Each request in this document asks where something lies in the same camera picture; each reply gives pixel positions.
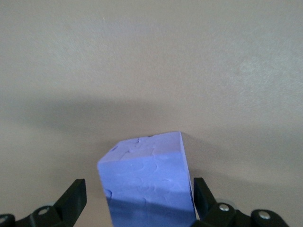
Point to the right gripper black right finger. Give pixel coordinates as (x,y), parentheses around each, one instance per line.
(208,208)

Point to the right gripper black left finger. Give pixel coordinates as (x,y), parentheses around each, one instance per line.
(71,203)

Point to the purple foam cube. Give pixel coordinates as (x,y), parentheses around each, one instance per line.
(146,179)

